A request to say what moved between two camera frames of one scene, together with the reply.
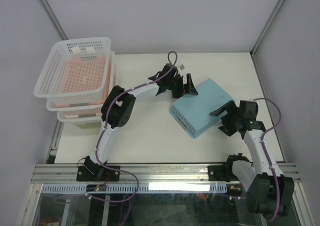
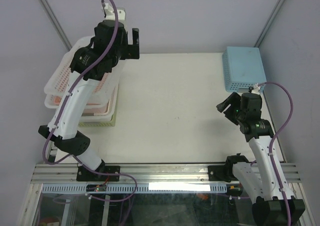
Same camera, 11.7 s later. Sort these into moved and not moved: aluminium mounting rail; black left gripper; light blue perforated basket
Moved: light blue perforated basket; black left gripper
Not moved: aluminium mounting rail
